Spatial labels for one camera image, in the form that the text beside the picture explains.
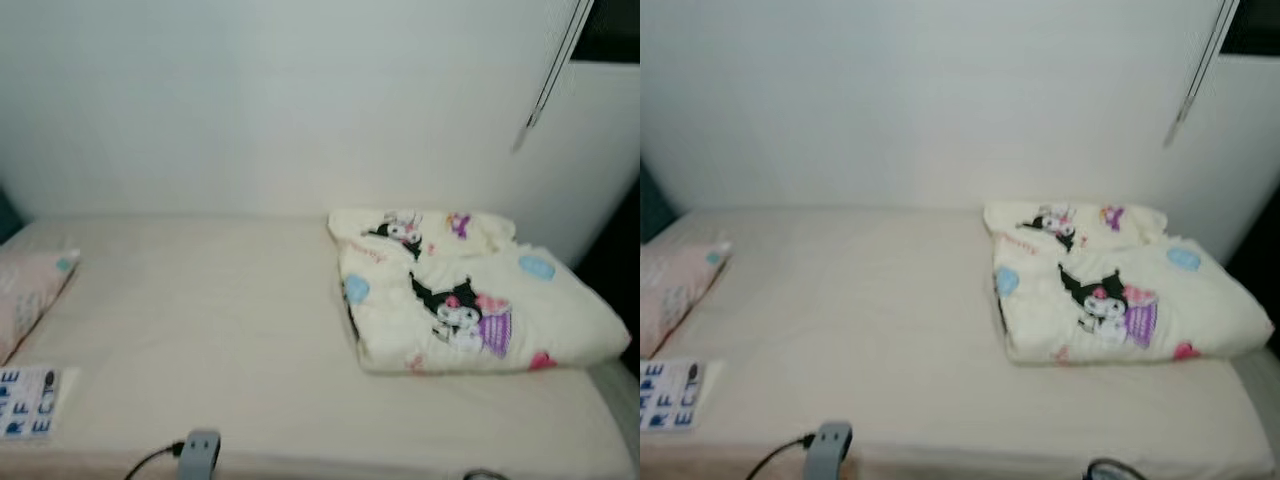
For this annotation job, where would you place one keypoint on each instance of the pink orange-spotted pillow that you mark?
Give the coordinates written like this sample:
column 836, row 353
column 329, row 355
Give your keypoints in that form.
column 675, row 290
column 30, row 300

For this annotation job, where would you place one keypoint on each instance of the cream cartoon print blanket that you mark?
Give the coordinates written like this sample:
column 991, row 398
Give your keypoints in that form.
column 560, row 320
column 1210, row 310

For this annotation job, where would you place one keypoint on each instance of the white book blue letters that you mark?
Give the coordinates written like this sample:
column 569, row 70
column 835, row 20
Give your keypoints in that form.
column 670, row 395
column 30, row 400

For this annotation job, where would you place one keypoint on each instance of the white blind wand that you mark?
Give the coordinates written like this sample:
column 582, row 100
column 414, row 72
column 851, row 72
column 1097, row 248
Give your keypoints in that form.
column 548, row 85
column 1198, row 80

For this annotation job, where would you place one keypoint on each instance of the dark window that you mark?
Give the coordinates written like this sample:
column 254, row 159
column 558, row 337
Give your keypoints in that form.
column 610, row 30
column 1255, row 25

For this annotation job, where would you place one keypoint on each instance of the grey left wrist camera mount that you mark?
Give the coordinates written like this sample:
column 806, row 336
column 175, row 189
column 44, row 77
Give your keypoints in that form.
column 200, row 458
column 830, row 455

